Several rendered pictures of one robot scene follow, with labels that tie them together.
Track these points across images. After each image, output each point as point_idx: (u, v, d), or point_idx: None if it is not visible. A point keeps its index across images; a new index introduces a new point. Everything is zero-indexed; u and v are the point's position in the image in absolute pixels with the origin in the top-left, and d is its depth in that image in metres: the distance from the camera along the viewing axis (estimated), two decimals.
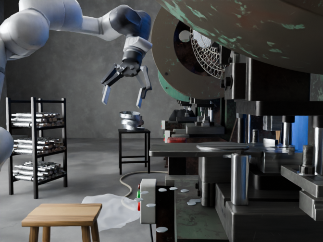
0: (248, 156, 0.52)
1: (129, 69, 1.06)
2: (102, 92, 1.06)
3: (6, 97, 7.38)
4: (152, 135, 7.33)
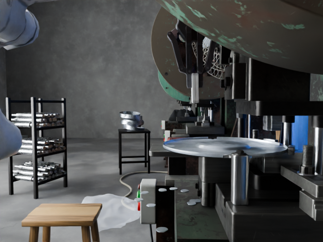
0: (249, 157, 0.52)
1: (194, 30, 0.65)
2: (187, 86, 0.67)
3: (6, 97, 7.38)
4: (152, 135, 7.33)
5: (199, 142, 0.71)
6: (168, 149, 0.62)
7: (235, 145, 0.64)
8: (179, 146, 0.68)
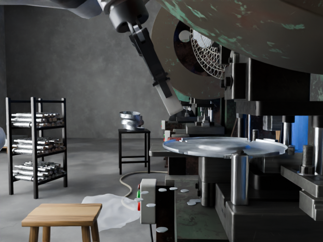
0: (250, 157, 0.52)
1: None
2: (171, 93, 0.56)
3: (6, 97, 7.38)
4: (152, 135, 7.33)
5: (234, 147, 0.62)
6: None
7: (223, 141, 0.72)
8: (264, 151, 0.61)
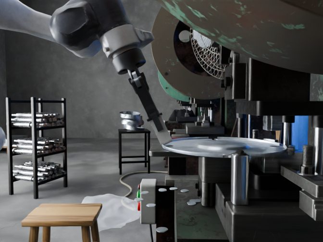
0: (248, 156, 0.52)
1: (142, 78, 0.68)
2: (162, 127, 0.67)
3: (6, 97, 7.38)
4: (152, 135, 7.33)
5: (229, 141, 0.73)
6: (192, 139, 0.81)
7: (207, 144, 0.66)
8: (213, 140, 0.78)
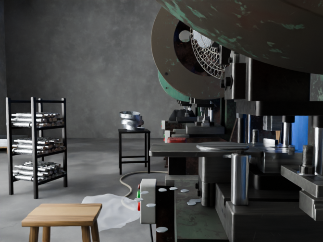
0: (248, 156, 0.52)
1: None
2: None
3: (6, 97, 7.38)
4: (152, 135, 7.33)
5: None
6: None
7: None
8: None
